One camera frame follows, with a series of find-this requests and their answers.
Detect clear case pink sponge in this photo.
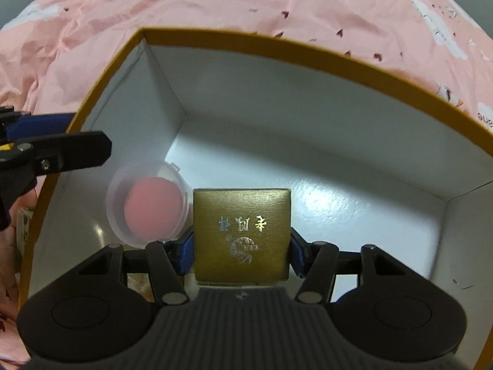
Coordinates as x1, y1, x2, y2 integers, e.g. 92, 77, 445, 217
106, 160, 191, 248

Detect gold square jewellery box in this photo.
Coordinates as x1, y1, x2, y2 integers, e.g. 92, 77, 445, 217
193, 189, 291, 285

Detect orange cardboard box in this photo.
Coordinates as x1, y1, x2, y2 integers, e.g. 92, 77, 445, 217
19, 28, 492, 369

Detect pink printed bed duvet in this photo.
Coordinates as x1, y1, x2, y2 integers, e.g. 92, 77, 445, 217
0, 0, 493, 367

